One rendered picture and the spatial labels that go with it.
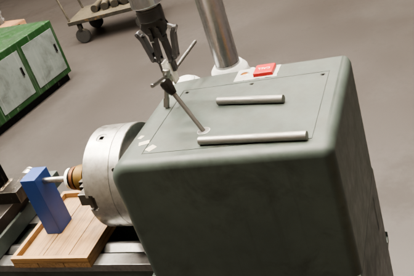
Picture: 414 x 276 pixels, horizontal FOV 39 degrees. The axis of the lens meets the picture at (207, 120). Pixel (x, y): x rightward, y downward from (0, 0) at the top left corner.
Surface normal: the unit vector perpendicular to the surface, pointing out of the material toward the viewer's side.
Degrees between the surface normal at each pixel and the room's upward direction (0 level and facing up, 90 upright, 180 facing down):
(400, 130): 0
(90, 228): 0
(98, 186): 66
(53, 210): 90
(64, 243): 0
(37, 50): 90
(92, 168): 48
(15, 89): 90
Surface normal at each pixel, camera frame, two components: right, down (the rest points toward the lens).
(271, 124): -0.29, -0.85
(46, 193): 0.92, -0.11
